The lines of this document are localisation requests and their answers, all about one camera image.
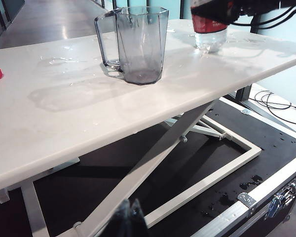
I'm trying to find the clear grey faceted mug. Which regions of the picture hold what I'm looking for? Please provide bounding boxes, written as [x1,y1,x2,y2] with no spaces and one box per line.
[93,6,169,86]

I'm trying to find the thin black floor cable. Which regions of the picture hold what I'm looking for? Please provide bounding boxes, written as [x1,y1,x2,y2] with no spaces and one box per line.
[253,90,296,125]

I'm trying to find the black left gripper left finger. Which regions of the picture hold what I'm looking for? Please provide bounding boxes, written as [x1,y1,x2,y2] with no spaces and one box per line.
[105,199,132,237]

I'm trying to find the white folding lift table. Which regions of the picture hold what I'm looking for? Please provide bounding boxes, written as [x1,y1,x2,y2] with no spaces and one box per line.
[0,98,261,237]

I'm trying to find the aluminium robot stand rail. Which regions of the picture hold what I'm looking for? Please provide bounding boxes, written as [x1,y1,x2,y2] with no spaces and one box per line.
[235,83,296,138]

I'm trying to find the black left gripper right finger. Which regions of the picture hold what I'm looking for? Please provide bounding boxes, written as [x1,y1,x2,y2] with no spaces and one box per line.
[130,198,148,237]

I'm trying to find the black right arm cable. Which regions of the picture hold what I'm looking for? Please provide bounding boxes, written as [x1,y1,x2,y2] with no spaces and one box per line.
[233,4,296,28]

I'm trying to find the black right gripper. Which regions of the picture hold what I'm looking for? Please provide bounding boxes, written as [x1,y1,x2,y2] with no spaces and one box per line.
[190,0,282,26]

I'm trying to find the black aluminium-edged flight case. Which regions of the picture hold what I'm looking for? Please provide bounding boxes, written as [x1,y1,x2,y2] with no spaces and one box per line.
[0,96,296,237]

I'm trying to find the clear red-label water bottle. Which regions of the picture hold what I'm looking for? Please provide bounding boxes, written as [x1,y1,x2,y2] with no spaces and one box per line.
[191,4,229,54]

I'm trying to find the silver butterfly case latch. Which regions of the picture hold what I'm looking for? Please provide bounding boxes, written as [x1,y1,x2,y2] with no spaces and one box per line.
[267,181,296,219]

